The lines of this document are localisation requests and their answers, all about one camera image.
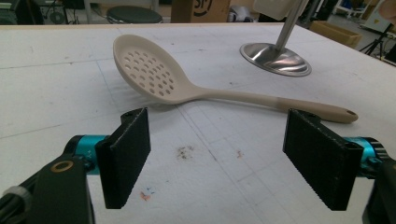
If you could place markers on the metal utensil stand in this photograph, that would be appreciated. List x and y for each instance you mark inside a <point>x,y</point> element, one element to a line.
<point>274,60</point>

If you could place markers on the cardboard box round black logo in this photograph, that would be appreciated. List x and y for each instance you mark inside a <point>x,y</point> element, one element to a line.
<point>199,12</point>

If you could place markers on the white gridded mat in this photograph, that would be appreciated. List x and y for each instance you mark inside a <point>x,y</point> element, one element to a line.
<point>62,93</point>

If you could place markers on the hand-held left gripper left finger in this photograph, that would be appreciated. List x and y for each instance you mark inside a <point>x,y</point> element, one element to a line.
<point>123,161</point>

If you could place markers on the black tripod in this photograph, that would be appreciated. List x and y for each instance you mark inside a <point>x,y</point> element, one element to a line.
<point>375,45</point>

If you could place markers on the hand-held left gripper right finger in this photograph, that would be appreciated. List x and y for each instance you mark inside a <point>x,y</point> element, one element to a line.
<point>323,161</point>

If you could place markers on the beige perforated skimmer spoon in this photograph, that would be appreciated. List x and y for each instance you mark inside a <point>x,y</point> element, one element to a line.
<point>149,71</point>

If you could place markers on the low open cardboard tray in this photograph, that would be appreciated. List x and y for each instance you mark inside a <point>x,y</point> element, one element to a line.
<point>336,32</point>

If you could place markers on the black round stool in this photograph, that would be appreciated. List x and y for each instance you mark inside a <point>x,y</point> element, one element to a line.
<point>134,15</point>

